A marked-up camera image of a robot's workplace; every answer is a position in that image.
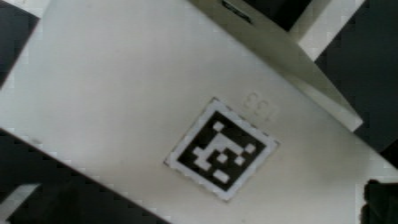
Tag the white L-shaped fence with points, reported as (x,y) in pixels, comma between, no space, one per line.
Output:
(321,30)

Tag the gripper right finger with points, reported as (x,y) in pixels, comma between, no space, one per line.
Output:
(378,211)

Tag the white cabinet top block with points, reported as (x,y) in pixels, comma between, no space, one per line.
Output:
(167,95)

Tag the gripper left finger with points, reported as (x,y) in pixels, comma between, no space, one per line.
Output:
(16,198)

